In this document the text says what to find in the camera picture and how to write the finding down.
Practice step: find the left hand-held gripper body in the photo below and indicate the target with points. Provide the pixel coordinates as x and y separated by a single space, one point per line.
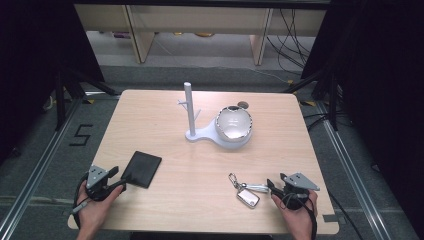
96 176

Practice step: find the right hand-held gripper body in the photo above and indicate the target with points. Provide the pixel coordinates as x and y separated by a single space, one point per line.
298 186

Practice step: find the silver key fob with keyring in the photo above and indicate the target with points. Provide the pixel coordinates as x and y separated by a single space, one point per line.
248 196

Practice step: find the black wallet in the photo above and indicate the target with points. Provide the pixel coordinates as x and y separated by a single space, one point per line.
141 169

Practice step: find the silver-rimmed white bowl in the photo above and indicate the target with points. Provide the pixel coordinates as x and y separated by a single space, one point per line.
234 122

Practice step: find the white key stand with tray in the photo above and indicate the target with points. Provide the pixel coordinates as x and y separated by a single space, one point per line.
190 110

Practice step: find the person's right hand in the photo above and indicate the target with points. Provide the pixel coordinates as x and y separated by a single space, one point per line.
296 218

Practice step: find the person's left hand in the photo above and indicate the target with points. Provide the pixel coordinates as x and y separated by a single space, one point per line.
95 210

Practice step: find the round grey table grommet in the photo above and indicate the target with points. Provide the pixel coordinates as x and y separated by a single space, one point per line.
243 104

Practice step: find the black metal stand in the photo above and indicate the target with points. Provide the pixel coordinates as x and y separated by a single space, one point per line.
333 100
60 100

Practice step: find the beige desk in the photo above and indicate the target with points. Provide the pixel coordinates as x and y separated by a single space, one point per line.
200 20

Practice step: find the aluminium floor rail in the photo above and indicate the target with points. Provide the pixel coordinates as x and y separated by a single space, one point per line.
353 173
36 166

